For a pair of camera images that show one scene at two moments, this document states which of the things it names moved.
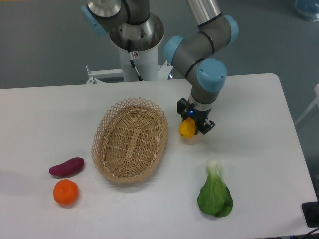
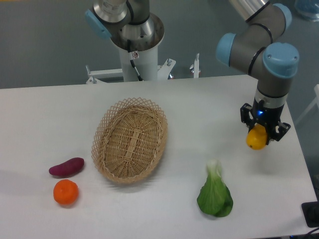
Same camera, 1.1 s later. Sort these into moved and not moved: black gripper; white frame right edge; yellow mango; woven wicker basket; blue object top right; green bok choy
Moved: black gripper; yellow mango
Not moved: blue object top right; green bok choy; white frame right edge; woven wicker basket
